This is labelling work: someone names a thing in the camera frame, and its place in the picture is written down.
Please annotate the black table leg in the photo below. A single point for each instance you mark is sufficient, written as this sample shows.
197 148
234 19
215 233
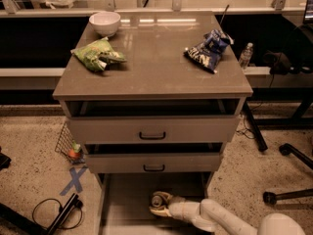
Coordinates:
261 144

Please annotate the green chip bag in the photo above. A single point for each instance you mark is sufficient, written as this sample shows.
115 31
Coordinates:
98 55

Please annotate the green soda can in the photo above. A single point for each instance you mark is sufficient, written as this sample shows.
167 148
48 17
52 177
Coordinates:
157 201

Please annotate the wire mesh basket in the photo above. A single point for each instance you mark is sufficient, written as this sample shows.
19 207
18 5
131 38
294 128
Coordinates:
67 147

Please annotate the clear water bottle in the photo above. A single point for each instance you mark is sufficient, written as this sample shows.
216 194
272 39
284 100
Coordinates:
246 56

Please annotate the top drawer with handle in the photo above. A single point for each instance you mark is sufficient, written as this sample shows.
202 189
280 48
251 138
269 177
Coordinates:
140 130

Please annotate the black stand leg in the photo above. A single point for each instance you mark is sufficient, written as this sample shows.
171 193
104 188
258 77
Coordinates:
30 227

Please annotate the blue tape cross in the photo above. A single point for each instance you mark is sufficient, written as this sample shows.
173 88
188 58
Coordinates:
75 174

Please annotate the blue chip bag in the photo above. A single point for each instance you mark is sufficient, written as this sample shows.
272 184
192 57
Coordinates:
208 53

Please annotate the brown drawer cabinet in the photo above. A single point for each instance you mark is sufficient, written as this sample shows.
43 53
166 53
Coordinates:
156 80

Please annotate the white bowl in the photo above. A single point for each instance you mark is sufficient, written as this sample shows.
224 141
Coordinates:
105 23

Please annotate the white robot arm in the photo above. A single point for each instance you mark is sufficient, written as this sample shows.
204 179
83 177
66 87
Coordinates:
207 214

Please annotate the open bottom drawer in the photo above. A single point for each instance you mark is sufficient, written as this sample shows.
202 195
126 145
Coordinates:
127 198

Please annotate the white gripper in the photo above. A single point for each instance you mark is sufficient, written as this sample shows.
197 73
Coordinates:
177 209

